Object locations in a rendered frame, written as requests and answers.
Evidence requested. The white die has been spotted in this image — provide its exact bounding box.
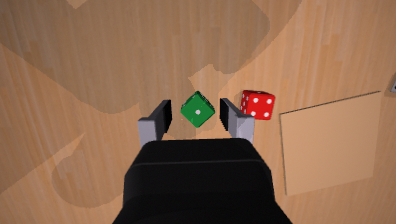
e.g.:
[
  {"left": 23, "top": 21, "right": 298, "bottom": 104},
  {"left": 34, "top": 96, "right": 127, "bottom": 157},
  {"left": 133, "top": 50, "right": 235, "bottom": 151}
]
[{"left": 391, "top": 79, "right": 396, "bottom": 93}]

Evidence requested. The red die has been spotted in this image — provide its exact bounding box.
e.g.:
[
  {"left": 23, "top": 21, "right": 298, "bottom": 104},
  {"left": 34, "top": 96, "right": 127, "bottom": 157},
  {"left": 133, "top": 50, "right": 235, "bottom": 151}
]
[{"left": 240, "top": 90, "right": 275, "bottom": 120}]

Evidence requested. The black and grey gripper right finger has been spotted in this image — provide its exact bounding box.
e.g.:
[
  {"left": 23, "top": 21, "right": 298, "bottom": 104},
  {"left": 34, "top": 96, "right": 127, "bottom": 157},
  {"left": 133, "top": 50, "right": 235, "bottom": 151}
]
[{"left": 220, "top": 98, "right": 255, "bottom": 145}]

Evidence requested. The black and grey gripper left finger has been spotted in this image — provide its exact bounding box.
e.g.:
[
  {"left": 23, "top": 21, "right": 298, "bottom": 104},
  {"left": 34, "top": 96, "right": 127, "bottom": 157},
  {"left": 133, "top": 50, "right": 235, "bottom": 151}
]
[{"left": 137, "top": 100, "right": 172, "bottom": 148}]

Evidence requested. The green die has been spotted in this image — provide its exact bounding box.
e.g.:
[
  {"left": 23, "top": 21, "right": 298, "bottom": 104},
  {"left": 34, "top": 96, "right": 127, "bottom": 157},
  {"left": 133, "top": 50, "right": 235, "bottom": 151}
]
[{"left": 180, "top": 91, "right": 215, "bottom": 128}]

